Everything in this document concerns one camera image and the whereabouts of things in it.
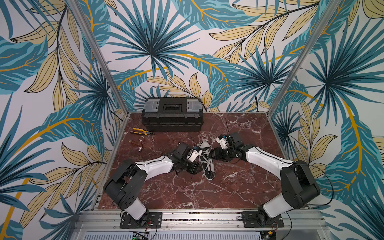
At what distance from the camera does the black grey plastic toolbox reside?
3.18ft

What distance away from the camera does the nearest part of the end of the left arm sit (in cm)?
70

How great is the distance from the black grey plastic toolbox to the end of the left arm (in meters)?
0.27
